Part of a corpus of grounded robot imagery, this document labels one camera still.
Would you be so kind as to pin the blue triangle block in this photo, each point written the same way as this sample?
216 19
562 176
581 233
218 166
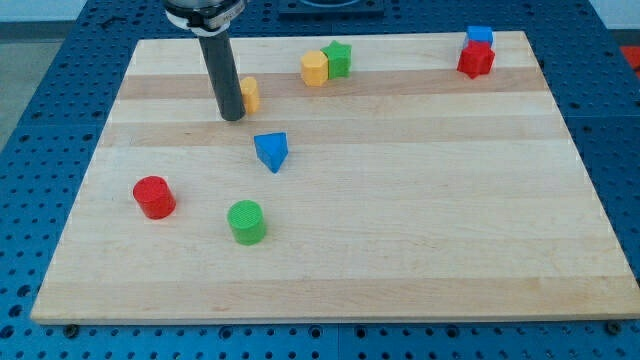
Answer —
272 149

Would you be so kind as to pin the red cylinder block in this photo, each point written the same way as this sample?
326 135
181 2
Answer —
154 197

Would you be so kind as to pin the yellow heart block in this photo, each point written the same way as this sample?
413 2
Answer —
250 94

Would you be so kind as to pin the blue cube block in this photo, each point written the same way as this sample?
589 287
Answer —
479 34

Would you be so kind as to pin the green star block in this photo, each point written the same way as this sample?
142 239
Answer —
339 59

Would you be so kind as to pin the yellow hexagon block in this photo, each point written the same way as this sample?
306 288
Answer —
314 68

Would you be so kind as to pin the green cylinder block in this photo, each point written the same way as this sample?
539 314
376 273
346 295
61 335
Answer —
246 221

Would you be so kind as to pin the light wooden board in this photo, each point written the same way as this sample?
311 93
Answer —
410 193

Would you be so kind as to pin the red star block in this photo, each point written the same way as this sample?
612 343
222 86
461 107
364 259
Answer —
476 59

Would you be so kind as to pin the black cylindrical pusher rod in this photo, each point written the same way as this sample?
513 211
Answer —
219 59

